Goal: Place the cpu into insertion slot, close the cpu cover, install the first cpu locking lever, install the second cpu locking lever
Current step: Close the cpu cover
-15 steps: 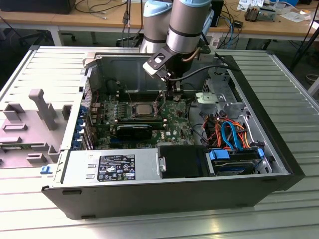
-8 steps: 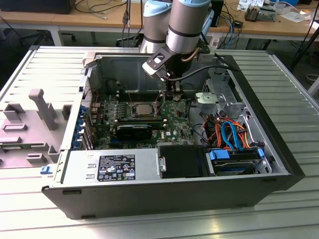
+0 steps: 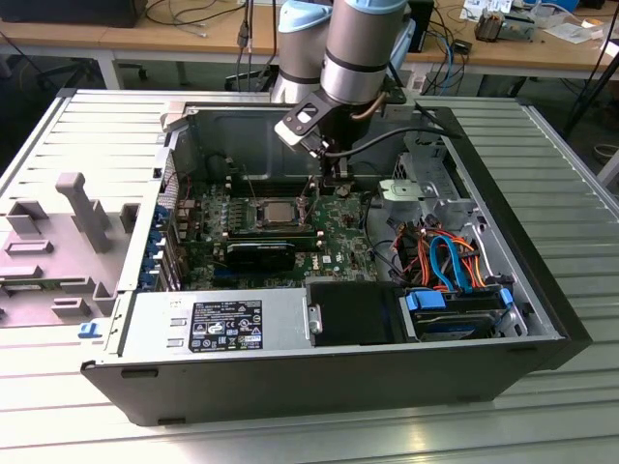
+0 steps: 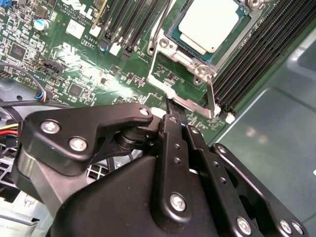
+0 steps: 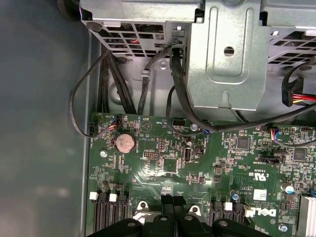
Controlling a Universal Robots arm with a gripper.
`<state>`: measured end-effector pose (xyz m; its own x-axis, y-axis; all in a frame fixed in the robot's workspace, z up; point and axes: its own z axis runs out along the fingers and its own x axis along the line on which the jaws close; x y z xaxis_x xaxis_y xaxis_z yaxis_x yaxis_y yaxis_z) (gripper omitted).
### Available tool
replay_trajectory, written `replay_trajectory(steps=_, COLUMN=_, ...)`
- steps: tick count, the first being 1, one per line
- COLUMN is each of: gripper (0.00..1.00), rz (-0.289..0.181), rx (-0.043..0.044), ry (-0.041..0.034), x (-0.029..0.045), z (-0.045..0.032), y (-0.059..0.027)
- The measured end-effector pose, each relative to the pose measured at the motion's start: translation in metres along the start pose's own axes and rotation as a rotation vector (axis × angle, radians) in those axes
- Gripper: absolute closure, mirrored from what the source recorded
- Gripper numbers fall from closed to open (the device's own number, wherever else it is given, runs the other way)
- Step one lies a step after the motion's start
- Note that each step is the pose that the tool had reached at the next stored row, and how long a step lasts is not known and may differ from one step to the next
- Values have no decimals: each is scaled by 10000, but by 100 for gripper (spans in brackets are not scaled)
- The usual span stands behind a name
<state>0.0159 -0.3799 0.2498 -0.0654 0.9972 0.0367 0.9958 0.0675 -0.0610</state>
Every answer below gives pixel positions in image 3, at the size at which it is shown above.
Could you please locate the black PC case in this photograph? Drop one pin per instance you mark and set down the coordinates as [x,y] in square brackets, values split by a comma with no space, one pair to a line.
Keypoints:
[290,386]

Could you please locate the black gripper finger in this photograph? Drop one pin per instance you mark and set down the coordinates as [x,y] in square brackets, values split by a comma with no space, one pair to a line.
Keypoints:
[331,169]

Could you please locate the green motherboard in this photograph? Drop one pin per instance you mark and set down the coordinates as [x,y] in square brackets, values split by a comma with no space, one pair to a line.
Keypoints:
[338,251]

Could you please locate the CPU socket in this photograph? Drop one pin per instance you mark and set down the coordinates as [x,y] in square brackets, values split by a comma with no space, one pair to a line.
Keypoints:
[260,215]

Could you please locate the white papers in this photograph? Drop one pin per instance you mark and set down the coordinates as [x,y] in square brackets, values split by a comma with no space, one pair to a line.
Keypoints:
[570,31]

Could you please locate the black stand pole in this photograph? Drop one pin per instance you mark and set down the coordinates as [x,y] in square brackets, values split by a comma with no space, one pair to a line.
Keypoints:
[590,92]

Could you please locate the grey parts rack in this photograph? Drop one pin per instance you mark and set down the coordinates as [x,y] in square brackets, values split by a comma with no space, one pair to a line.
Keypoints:
[89,217]

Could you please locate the wooden desk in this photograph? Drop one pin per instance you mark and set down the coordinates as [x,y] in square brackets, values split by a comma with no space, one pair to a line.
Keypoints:
[72,41]

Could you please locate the silver drive cage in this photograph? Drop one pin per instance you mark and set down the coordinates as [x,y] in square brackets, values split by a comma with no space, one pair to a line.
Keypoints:
[452,205]

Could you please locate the hard disk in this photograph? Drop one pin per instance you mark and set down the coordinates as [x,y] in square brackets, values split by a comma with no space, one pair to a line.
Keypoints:
[450,329]

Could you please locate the green RAM stick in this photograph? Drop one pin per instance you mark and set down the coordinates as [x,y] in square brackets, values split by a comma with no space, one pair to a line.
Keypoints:
[21,287]

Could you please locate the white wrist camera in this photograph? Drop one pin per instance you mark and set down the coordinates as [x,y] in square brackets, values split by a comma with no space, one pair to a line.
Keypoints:
[295,130]

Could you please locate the blue disk carrier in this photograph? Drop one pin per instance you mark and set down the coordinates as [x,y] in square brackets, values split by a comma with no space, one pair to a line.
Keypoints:
[425,299]

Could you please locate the tall black box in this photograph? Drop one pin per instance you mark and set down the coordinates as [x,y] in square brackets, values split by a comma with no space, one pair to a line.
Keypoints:
[421,24]

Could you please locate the metal device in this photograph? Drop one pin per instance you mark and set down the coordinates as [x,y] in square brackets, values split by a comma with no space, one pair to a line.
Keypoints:
[488,26]

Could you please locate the silver power supply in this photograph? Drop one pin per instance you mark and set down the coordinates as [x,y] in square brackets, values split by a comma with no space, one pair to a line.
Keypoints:
[145,319]

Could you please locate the small black box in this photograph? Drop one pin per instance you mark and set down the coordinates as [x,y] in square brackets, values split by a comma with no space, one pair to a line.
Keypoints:
[462,47]

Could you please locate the black graphics card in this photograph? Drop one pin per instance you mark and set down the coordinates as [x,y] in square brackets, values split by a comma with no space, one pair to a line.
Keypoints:
[261,258]

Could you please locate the black computer case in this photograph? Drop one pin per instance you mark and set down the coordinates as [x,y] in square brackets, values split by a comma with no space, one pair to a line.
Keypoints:
[72,12]

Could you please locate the blue card clip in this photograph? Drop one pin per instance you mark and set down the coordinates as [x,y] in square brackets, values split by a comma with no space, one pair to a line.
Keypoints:
[163,216]
[148,280]
[154,244]

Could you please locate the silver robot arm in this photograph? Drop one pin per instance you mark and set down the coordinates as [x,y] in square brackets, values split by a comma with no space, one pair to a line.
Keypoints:
[358,48]

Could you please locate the blue plastic clip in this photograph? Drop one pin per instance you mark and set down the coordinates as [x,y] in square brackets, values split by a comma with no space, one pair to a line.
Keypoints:
[89,331]

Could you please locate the coin battery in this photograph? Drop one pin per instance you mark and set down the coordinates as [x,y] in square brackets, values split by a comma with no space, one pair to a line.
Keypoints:
[341,190]

